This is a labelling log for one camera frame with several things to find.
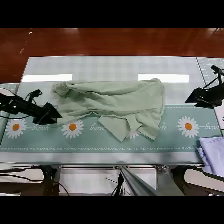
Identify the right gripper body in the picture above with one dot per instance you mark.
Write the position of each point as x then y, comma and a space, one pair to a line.
201, 96

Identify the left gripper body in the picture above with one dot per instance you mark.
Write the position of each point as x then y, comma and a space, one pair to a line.
47, 114

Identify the pale green T-shirt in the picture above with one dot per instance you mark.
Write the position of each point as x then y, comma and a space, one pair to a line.
113, 100

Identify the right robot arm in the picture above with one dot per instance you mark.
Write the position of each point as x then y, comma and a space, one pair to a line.
218, 95

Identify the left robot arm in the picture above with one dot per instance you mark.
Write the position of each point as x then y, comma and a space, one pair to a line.
16, 105

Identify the lilac garment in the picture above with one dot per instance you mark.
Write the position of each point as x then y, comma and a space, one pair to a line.
213, 153

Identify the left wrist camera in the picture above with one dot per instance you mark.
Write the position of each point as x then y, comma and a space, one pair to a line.
34, 93

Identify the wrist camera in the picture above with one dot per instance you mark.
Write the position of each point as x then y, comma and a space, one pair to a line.
216, 70
34, 93

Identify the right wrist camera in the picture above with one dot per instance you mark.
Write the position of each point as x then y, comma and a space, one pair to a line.
216, 70

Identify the silver frame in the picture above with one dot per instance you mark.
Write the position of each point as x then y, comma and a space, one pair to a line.
140, 186

